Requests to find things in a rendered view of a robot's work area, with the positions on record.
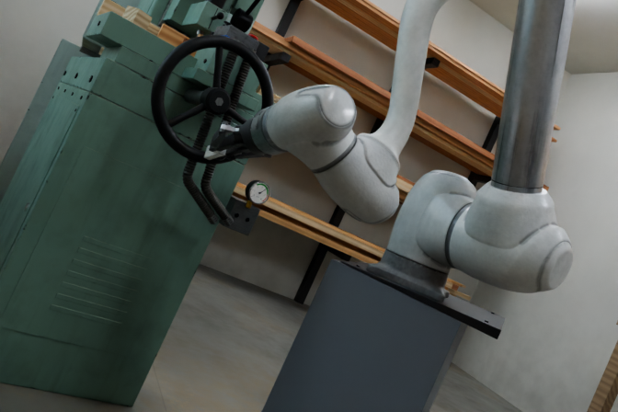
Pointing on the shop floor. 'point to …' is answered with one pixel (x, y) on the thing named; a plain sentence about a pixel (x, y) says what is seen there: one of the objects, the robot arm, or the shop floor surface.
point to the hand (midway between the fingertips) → (216, 150)
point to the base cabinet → (97, 248)
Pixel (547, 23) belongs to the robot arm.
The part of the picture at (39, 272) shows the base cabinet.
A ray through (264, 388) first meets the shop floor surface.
